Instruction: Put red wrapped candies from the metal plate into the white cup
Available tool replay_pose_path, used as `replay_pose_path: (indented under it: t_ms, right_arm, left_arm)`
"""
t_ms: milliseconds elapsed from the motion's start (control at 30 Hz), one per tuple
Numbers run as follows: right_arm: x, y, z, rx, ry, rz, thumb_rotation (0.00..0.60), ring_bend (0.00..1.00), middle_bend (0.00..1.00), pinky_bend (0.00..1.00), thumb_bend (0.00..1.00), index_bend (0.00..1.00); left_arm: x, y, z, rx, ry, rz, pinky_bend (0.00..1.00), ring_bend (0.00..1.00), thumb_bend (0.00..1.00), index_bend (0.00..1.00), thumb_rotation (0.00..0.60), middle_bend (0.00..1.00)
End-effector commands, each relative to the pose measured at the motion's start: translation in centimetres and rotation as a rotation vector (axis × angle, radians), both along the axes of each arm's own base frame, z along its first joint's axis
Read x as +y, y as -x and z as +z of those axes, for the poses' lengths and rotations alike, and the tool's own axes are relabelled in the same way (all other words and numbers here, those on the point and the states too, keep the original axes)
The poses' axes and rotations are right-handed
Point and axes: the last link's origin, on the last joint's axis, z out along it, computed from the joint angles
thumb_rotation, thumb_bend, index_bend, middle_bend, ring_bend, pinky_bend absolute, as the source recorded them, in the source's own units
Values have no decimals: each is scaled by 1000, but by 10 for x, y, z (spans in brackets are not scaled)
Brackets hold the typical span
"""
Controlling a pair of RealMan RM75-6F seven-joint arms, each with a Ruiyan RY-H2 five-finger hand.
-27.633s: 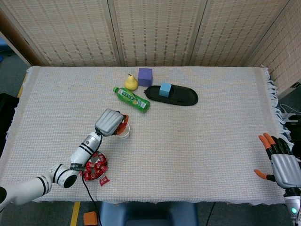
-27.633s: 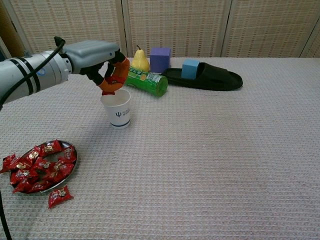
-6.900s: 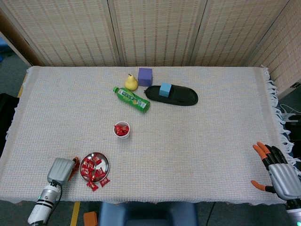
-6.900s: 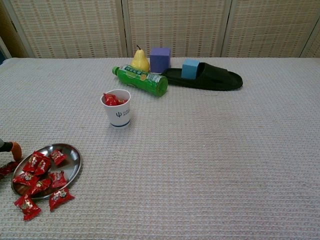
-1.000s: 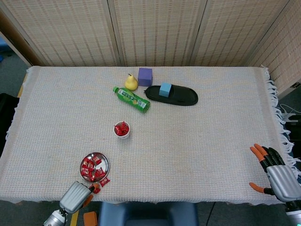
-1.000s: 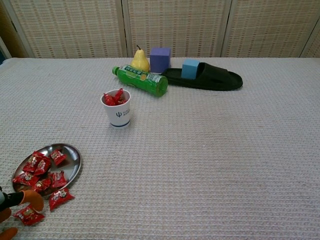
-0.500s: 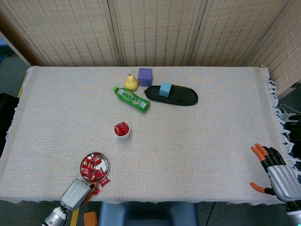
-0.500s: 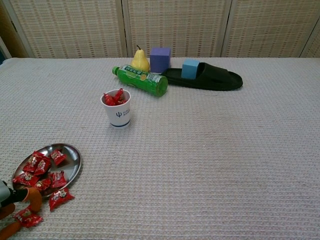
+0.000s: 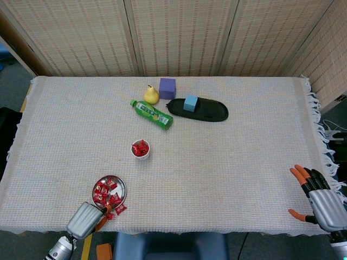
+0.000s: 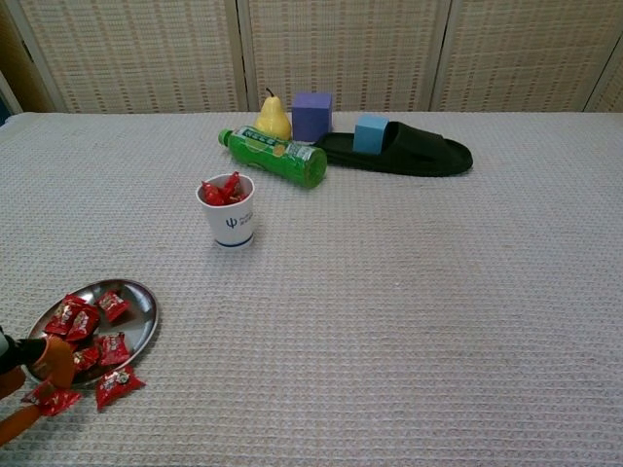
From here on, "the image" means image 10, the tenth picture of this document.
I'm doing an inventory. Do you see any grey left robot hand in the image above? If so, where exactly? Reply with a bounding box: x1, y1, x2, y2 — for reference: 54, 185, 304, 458
0, 325, 77, 447

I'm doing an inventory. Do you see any round silver metal plate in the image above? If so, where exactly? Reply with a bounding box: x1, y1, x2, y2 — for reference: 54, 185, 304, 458
26, 278, 161, 390

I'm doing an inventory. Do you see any white paper cup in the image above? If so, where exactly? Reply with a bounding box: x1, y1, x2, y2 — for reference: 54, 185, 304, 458
195, 173, 257, 251

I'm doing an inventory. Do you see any woven bamboo screen panel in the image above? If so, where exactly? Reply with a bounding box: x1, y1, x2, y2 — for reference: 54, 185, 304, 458
236, 0, 452, 114
430, 0, 623, 114
0, 0, 64, 116
581, 48, 623, 114
14, 0, 249, 116

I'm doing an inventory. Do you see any green plastic drink bottle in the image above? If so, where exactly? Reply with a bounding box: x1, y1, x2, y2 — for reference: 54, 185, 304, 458
217, 125, 329, 190

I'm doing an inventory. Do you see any yellow pear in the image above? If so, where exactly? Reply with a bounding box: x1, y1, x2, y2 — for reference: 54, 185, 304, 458
255, 87, 293, 142

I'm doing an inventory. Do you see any white woven tablecloth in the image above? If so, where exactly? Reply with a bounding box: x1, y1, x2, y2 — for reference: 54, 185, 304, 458
0, 110, 623, 467

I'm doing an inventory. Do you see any purple foam cube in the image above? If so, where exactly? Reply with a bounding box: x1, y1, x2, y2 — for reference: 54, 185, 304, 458
290, 91, 334, 144

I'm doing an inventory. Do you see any light blue foam cube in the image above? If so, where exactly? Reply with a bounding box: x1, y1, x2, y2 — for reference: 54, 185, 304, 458
352, 115, 390, 156

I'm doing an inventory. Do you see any black slipper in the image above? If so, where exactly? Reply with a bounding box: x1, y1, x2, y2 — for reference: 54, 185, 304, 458
313, 120, 474, 179

